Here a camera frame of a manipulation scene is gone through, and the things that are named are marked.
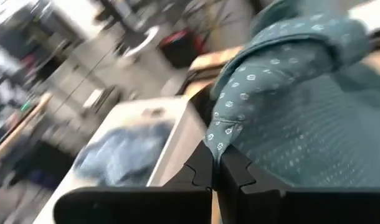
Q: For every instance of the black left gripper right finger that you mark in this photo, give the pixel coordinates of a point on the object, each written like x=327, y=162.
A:
x=302, y=207

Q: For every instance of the blue white-striped woven shirt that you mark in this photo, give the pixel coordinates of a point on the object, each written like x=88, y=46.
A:
x=124, y=155

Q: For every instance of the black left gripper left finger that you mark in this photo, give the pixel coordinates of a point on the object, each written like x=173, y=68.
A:
x=131, y=207

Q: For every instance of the green dotted shirt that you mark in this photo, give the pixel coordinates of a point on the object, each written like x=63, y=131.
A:
x=302, y=109

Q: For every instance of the white perforated plastic basket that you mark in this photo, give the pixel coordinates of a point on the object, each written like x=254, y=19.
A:
x=177, y=146

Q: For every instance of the black and red case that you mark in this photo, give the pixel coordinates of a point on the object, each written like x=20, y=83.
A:
x=180, y=49

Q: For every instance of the wooden desk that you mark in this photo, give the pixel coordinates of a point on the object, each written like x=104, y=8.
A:
x=18, y=130

